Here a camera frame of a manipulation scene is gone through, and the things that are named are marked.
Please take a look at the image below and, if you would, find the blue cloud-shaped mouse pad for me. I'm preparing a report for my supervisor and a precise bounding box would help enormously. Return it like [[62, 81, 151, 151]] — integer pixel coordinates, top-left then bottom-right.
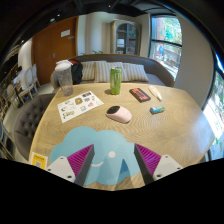
[[48, 125, 152, 187]]

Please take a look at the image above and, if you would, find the glass-door cabinet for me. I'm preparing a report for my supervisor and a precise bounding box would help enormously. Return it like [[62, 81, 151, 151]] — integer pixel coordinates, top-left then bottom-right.
[[110, 19, 140, 56]]

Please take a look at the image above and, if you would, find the green drink can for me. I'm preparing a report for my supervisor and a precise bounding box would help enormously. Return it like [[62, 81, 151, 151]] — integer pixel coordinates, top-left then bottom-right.
[[109, 66, 123, 96]]

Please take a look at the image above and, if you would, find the pink and black computer mouse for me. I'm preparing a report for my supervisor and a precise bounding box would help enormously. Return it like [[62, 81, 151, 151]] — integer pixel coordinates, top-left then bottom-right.
[[105, 105, 133, 125]]

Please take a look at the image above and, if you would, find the white paper door sign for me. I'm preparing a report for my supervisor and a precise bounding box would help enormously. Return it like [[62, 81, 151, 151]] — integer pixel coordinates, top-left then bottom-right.
[[60, 29, 72, 38]]

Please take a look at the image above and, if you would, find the grey curved sofa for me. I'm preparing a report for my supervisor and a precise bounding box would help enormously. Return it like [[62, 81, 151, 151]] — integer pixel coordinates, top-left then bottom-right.
[[49, 53, 176, 89]]

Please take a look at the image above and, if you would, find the clear shaker bottle white lid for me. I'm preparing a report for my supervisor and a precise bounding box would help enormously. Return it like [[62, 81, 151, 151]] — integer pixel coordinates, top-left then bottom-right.
[[54, 59, 75, 97]]

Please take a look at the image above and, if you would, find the group of dining chairs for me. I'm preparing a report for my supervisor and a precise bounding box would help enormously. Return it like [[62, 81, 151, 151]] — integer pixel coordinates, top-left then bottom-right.
[[0, 63, 41, 158]]

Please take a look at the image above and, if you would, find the grey tufted chair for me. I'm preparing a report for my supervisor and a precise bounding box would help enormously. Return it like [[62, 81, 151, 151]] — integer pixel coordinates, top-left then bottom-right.
[[13, 93, 58, 161]]

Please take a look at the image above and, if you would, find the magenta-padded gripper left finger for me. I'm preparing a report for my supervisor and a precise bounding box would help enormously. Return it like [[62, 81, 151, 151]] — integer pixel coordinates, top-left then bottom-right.
[[45, 144, 96, 187]]

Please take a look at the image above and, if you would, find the striped cushion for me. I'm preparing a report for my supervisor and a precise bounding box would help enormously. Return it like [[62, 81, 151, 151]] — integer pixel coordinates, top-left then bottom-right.
[[80, 60, 98, 82], [122, 62, 150, 83], [94, 61, 129, 84]]

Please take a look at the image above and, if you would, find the white sticker sheet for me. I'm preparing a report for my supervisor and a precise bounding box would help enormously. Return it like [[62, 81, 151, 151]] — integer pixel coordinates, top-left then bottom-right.
[[57, 90, 105, 124]]

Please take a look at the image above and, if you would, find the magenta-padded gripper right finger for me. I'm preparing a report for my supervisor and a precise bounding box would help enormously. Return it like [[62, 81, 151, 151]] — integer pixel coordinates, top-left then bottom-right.
[[134, 143, 184, 185]]

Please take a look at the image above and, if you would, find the flat black and red box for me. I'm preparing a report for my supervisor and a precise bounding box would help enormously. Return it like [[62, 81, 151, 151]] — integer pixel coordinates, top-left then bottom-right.
[[129, 87, 152, 103]]

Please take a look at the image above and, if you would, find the white squeeze tube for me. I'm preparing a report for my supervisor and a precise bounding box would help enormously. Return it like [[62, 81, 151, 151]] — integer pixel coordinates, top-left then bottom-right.
[[147, 85, 163, 102]]

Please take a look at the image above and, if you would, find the brown wooden door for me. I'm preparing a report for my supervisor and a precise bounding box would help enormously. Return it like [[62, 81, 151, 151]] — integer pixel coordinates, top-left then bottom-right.
[[32, 16, 80, 86]]

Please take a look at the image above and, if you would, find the black-framed window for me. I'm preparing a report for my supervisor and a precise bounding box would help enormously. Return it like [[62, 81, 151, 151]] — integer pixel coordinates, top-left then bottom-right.
[[201, 69, 224, 161], [148, 14, 184, 81]]

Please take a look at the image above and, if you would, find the yellow code card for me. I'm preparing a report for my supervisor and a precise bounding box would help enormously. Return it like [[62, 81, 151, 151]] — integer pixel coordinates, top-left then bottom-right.
[[30, 151, 49, 170]]

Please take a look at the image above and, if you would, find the small green blue packet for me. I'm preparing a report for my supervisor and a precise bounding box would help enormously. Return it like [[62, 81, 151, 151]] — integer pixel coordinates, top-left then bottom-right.
[[149, 105, 166, 115]]

